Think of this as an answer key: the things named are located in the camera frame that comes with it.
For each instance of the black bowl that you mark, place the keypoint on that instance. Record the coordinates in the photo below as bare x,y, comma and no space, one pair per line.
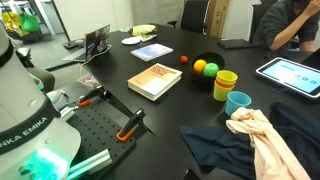
200,79
213,58

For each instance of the orange ball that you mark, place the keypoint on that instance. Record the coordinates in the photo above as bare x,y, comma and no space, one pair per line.
199,66

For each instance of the green ball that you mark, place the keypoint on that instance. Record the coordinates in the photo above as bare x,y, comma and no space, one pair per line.
211,70

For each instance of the orange hardcover book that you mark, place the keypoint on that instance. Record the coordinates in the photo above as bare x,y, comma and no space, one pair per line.
155,80

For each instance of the small red ball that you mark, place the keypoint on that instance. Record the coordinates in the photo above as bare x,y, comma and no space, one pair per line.
184,59

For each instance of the blue white UIST book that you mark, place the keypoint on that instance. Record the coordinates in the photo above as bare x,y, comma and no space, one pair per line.
151,51

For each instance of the white plate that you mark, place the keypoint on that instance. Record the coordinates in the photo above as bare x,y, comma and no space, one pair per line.
131,40

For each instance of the yellow-green plastic cup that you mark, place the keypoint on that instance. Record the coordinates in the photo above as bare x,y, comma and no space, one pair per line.
227,76
220,94

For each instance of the yellow green plush toy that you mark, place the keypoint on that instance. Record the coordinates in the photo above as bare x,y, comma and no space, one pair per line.
142,30

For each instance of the orange plastic cup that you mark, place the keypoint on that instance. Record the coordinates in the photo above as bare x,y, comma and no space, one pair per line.
224,85

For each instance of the pink printed packet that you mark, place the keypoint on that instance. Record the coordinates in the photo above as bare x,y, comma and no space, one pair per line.
89,81

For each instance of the black perforated breadboard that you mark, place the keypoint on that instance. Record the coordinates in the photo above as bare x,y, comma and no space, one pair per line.
96,133

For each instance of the blue plastic cup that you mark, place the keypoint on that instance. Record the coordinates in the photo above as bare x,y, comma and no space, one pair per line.
236,101

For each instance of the dark blue cloth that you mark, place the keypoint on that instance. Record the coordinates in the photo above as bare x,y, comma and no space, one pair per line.
216,146

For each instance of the laptop with stickers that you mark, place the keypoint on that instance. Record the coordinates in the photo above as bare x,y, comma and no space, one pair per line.
96,41

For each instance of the black office chair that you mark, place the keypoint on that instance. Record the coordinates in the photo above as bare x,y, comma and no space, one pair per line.
193,15

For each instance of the black tablet case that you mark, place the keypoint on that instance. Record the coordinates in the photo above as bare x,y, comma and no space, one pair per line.
236,43

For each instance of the cardboard box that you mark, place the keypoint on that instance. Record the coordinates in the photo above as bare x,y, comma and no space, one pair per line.
218,16

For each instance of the aluminium extrusion bar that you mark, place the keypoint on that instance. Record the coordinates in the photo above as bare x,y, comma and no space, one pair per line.
90,161

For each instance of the pink cloth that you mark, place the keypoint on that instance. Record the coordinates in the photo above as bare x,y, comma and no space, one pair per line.
266,140

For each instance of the person in khaki trousers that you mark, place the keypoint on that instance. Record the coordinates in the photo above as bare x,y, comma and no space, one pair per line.
41,80

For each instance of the white tablet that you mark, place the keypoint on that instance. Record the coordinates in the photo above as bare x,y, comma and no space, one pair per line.
291,76

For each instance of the person in dark shirt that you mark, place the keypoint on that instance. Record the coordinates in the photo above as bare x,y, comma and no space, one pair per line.
283,23

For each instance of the green plastic bag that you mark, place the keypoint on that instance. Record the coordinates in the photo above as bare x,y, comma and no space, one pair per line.
30,23

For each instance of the yellow plastic bag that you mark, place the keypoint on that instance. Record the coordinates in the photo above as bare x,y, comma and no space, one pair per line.
11,21

